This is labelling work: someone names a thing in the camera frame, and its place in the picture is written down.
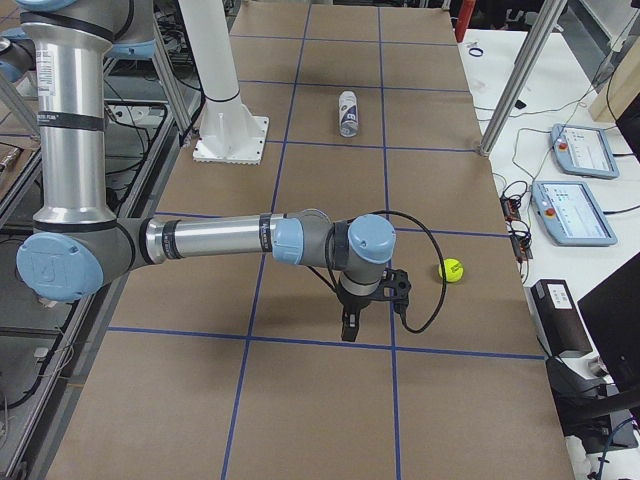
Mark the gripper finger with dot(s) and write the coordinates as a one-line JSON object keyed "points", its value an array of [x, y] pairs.
{"points": [[353, 327], [346, 331]]}

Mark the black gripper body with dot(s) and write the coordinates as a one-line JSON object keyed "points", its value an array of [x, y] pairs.
{"points": [[353, 303]]}

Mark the clear tennis ball can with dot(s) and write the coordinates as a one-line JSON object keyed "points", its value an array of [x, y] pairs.
{"points": [[348, 114]]}

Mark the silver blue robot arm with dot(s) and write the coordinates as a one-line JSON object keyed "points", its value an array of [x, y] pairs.
{"points": [[79, 245]]}

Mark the yellow tennis ball near desk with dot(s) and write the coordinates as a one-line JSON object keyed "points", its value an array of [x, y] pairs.
{"points": [[451, 270]]}

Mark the brown paper table cover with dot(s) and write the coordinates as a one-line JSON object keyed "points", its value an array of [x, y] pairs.
{"points": [[232, 367]]}

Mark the near blue teach pendant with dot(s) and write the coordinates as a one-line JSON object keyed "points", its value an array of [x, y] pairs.
{"points": [[570, 214]]}

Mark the blue teach pendant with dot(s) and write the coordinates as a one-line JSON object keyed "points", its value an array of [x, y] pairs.
{"points": [[583, 151], [570, 214]]}

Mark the black computer monitor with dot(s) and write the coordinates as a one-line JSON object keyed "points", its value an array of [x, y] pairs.
{"points": [[610, 312]]}

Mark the far blue teach pendant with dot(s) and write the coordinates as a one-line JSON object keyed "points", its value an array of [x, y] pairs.
{"points": [[583, 151]]}

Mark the red cylinder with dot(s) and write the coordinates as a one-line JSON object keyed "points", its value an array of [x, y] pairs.
{"points": [[465, 14]]}

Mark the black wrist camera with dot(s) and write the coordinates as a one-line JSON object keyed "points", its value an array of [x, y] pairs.
{"points": [[398, 287]]}

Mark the white pedestal column base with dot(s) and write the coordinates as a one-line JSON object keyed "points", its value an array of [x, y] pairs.
{"points": [[228, 132]]}

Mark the aluminium frame post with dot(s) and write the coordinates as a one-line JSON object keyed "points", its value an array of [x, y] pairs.
{"points": [[525, 61]]}

